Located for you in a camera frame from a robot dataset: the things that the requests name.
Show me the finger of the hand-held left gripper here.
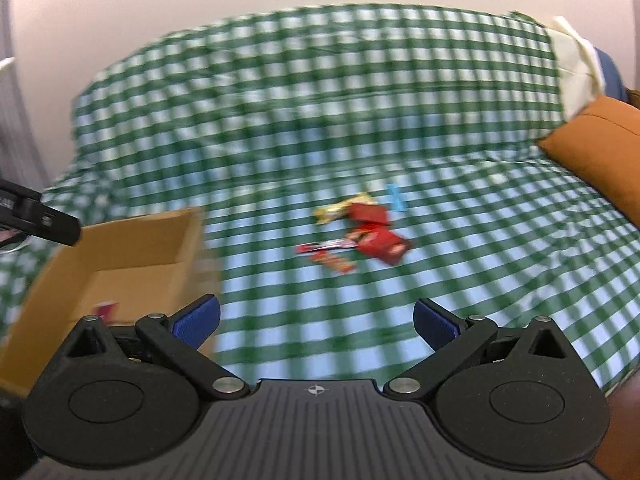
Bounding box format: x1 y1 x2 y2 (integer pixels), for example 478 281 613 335
0 178 82 247

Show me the green checkered cloth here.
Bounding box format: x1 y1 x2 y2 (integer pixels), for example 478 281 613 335
0 2 640 396

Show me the orange cushion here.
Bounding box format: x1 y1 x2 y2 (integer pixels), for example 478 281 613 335
537 96 640 231

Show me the thin red white snack bar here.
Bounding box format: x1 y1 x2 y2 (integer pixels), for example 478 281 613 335
294 239 358 255

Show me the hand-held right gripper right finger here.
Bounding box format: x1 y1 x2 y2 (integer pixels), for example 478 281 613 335
382 297 583 401

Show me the cardboard box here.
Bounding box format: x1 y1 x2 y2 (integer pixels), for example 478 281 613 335
0 206 223 396

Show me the small dark red snack packet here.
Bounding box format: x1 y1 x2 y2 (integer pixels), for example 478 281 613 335
347 202 391 226

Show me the blue sofa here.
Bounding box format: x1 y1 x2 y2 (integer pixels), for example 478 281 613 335
592 46 632 103

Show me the yellow snack bar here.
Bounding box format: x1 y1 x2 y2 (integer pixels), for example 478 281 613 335
313 195 373 226

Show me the cream cloth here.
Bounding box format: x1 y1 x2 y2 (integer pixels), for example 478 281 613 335
542 15 608 118

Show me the grey curtain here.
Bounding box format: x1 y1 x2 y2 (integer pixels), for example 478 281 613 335
0 0 51 193

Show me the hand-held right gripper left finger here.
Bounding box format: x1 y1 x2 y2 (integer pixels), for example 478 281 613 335
47 294 251 401

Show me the gold brown snack bar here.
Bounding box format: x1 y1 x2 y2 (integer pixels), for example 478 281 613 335
311 251 357 276

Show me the large red patterned snack packet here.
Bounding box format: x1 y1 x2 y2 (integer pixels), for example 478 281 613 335
347 225 411 266

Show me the light blue snack packet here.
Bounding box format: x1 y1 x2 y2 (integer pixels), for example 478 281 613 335
386 183 408 212

